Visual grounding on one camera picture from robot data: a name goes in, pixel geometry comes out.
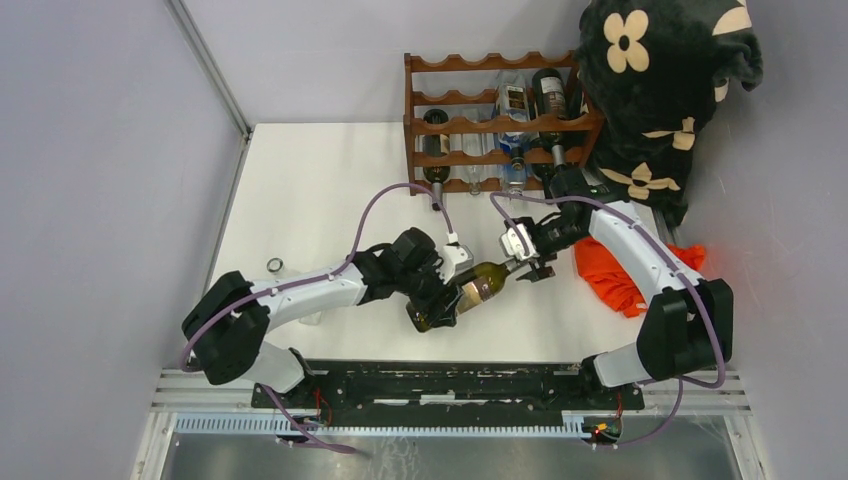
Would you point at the small clear glass bottle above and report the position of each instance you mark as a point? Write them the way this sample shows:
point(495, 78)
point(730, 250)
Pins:
point(473, 146)

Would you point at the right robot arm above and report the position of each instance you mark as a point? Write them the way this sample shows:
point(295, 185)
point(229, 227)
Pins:
point(687, 330)

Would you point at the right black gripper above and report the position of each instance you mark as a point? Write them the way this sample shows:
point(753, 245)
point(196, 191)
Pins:
point(537, 274)

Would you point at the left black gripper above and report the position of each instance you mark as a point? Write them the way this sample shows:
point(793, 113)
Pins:
point(442, 313)

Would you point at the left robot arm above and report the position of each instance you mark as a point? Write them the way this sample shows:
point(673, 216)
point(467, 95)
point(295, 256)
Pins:
point(226, 330)

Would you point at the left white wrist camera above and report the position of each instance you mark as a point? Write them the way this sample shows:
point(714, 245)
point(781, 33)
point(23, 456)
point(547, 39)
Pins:
point(455, 258)

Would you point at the green wine bottle white label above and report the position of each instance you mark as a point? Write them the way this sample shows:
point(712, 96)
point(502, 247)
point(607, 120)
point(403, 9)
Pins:
point(538, 169)

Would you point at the brown wooden wine rack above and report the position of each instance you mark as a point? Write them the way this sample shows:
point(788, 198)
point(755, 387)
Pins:
point(590, 122)

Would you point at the black mounting rail base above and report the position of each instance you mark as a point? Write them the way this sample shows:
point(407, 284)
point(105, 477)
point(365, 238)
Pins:
point(447, 395)

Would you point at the green wine bottle front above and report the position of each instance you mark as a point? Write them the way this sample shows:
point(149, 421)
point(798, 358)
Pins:
point(436, 146)

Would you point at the orange cloth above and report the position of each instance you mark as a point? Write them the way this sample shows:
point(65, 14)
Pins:
point(608, 279)

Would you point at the clear bottle black cap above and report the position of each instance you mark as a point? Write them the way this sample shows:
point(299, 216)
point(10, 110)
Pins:
point(510, 85)

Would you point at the black floral blanket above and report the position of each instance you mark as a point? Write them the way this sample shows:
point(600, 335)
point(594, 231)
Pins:
point(657, 71)

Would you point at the clear empty lying bottle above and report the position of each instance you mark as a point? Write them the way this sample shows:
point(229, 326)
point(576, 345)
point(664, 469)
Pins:
point(282, 271)

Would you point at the blue square bottle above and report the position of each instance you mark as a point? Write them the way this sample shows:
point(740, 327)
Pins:
point(514, 174)

